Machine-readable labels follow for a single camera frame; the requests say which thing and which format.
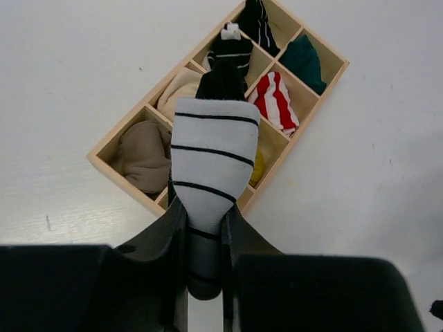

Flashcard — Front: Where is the dark green rolled sock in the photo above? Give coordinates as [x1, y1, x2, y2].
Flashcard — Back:
[280, 35, 327, 95]

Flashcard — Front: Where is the white black striped sock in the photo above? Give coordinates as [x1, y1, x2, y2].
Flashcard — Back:
[169, 57, 260, 300]

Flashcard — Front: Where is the cream rolled sock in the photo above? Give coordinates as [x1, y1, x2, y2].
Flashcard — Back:
[156, 67, 203, 122]

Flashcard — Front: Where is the black white rolled sock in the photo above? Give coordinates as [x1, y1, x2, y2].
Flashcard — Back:
[207, 37, 253, 77]

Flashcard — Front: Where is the black striped rolled sock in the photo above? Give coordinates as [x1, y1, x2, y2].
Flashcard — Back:
[237, 0, 280, 57]

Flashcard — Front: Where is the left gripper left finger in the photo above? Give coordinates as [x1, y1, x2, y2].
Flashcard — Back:
[0, 196, 190, 332]

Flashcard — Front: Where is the beige rolled sock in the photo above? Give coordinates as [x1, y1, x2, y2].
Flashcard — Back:
[120, 120, 172, 195]

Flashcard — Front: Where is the wooden compartment tray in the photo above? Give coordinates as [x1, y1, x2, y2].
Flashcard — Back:
[88, 1, 348, 215]

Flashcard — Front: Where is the red white striped rolled sock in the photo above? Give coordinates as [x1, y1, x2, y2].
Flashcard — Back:
[248, 71, 300, 136]

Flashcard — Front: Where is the yellow sock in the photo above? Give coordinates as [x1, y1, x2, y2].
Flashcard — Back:
[248, 148, 264, 187]

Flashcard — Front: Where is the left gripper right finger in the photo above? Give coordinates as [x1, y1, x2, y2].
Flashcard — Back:
[221, 207, 424, 331]

